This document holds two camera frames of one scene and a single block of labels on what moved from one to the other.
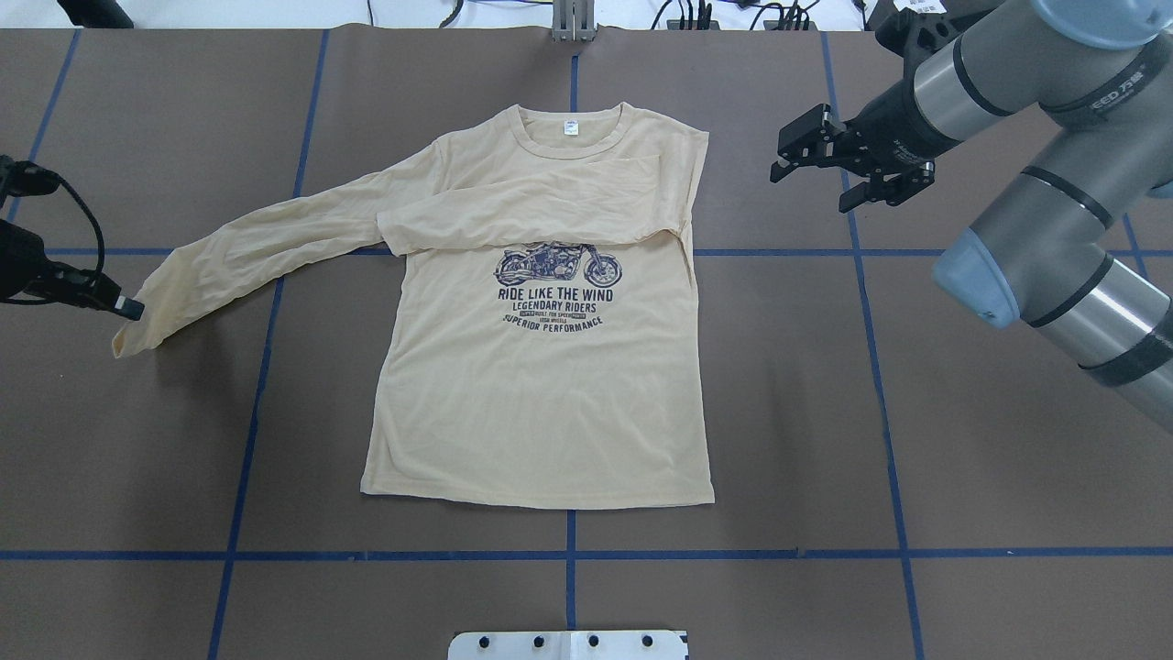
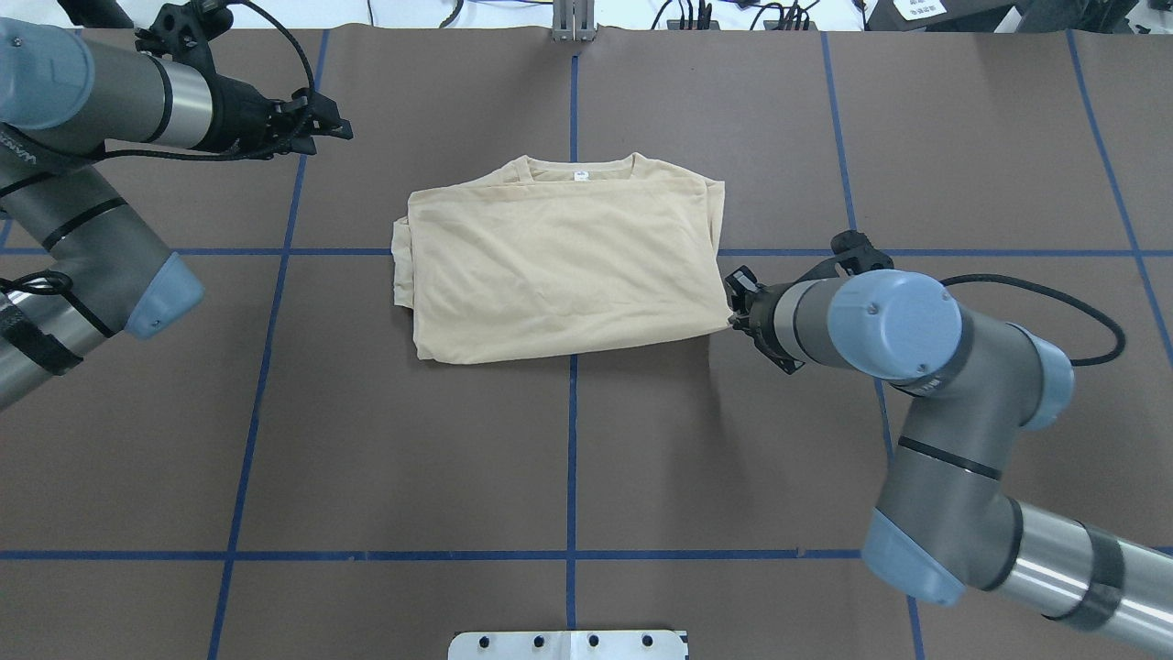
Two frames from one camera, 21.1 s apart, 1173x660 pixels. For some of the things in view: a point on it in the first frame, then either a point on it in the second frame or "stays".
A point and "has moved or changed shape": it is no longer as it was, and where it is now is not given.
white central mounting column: (570, 645) stays
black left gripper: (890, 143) -> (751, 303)
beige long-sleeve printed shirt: (537, 338) has moved or changed shape
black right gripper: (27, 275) -> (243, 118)
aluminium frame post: (574, 20) stays
